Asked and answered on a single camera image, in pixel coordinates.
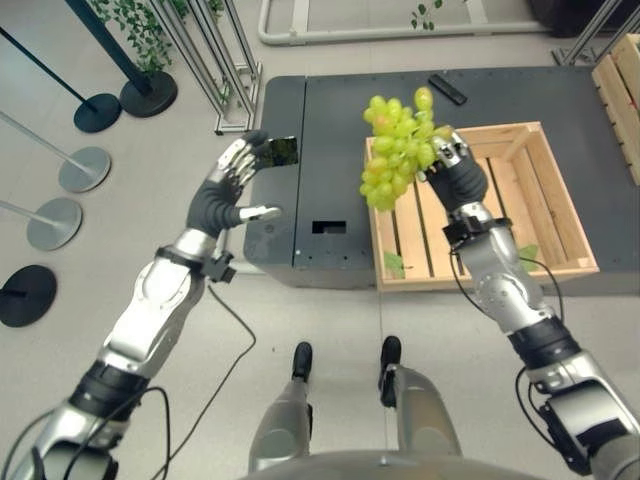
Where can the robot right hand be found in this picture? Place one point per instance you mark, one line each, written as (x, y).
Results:
(457, 182)

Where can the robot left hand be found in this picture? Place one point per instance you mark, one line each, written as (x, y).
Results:
(215, 205)

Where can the green grape bunch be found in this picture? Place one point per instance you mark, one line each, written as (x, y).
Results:
(395, 150)

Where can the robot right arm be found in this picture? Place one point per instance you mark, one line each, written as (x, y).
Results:
(530, 320)

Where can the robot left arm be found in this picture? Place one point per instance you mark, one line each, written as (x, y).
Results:
(145, 310)

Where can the wooden slatted crate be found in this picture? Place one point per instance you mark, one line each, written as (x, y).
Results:
(505, 200)

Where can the black remote control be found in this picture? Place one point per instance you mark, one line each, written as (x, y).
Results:
(447, 89)

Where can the green leaf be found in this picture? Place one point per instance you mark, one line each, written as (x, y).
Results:
(394, 263)
(529, 256)

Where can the dark grey table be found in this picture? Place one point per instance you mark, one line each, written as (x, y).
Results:
(350, 150)

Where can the grey stanchion with round base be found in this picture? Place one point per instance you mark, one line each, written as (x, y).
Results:
(70, 160)
(50, 222)

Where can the black stanchion with round base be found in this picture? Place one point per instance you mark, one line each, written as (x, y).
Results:
(75, 95)
(135, 75)

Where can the small green plant sprig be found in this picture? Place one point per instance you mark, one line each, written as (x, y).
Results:
(425, 14)

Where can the light wooden crate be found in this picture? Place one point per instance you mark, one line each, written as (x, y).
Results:
(619, 100)

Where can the green ivy plant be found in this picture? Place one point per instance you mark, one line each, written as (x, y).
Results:
(145, 35)

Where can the aluminium profile stand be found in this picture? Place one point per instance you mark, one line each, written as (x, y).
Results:
(582, 42)

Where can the black round stanchion base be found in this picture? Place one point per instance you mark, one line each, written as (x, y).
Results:
(26, 295)

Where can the robot left leg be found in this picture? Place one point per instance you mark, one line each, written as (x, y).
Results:
(285, 405)

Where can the robot leg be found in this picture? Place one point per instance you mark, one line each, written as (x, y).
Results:
(285, 405)
(415, 405)

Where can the robot right leg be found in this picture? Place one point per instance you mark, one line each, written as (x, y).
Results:
(415, 405)

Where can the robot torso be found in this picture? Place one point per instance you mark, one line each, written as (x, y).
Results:
(365, 466)

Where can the aluminium frame rack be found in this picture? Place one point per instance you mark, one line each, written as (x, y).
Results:
(220, 60)

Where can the white tube frame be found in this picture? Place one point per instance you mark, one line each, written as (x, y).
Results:
(375, 22)

